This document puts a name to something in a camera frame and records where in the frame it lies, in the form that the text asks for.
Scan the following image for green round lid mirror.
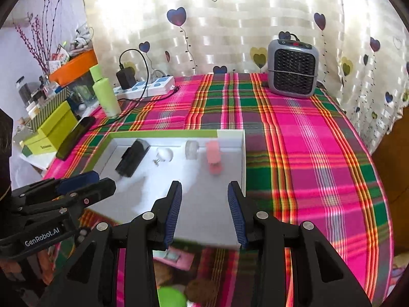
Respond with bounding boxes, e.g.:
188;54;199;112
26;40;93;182
157;287;187;307

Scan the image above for yellow-green shoe box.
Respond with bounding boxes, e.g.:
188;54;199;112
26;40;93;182
22;101;78;155

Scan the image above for black smartphone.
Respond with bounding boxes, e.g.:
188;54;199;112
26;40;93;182
56;116;96;161

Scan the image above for black rectangular device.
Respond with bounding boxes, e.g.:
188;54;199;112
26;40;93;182
115;139;150;178

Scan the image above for striped gift box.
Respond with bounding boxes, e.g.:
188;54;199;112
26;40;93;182
25;88;70;132

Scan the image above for green white shallow box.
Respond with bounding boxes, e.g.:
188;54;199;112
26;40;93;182
85;130;246;249

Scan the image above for clear plastic storage bin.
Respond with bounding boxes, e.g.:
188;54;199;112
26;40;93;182
67;71;97;108

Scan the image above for green lotion bottle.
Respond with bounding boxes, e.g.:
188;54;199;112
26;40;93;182
89;64;121;118

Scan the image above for brown walnut right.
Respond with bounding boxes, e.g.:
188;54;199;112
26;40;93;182
184;279;218;303

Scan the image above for white suction hook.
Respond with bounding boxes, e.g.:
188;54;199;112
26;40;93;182
153;147;173;166

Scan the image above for plaid pink green bedsheet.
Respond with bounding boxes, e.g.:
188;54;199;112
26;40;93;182
47;73;393;306

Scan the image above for orange storage tray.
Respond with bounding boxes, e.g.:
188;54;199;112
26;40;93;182
49;49;98;87

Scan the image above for black charger plug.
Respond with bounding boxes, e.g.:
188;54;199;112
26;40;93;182
116;67;137;90

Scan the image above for wooden wardrobe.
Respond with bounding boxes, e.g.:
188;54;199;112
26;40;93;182
372;108;409;254

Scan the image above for white power strip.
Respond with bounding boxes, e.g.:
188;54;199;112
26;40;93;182
114;76;175;100

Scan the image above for heart pattern curtain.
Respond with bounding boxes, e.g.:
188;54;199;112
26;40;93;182
84;0;408;152

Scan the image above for grey portable heater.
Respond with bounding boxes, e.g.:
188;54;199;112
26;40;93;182
267;39;320;98

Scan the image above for black charger cable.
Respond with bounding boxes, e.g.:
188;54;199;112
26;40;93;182
87;48;180;132

